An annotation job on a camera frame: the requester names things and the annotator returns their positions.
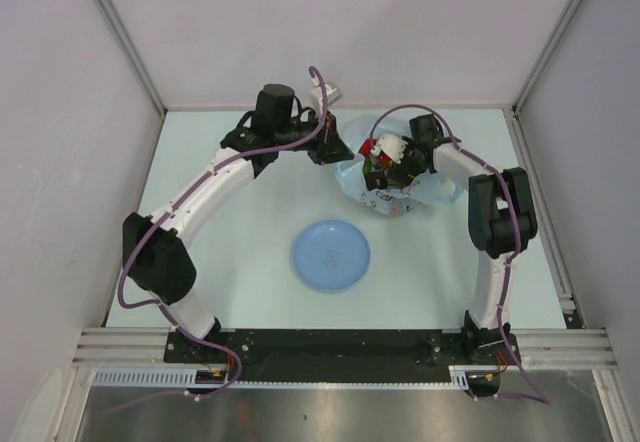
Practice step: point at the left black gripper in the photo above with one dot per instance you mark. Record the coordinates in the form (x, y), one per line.
(329, 147)

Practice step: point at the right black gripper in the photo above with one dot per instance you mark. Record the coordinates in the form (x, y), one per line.
(401, 172)

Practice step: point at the light blue printed plastic bag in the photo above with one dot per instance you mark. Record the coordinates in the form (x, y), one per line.
(427, 189)

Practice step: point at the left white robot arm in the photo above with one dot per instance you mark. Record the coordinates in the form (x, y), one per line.
(155, 247)

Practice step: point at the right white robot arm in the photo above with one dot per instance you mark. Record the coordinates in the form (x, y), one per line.
(501, 216)

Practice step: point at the red fake fruit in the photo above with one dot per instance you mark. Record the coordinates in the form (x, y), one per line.
(369, 148)

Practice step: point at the blue plastic plate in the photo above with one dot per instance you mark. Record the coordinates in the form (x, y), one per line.
(330, 256)

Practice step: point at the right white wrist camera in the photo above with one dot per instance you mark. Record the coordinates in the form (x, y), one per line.
(388, 149)

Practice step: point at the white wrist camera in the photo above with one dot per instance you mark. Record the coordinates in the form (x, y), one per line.
(388, 149)
(324, 98)

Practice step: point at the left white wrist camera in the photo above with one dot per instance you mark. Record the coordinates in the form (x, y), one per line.
(324, 98)

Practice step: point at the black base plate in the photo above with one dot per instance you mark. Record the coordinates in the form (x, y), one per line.
(347, 357)

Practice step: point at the white slotted cable duct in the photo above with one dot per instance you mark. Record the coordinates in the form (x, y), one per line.
(204, 380)

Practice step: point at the aluminium right side rail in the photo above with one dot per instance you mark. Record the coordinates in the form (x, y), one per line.
(555, 258)

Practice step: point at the aluminium rail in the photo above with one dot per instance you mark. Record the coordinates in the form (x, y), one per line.
(555, 258)
(541, 349)

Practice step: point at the aluminium front rail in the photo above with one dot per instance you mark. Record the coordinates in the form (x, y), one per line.
(541, 349)

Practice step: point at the aluminium corner post right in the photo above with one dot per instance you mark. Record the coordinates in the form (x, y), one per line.
(559, 32)

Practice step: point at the aluminium corner post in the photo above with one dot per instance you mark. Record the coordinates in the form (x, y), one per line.
(559, 32)
(117, 28)

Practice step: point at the aluminium corner post left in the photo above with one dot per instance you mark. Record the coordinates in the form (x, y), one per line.
(117, 28)

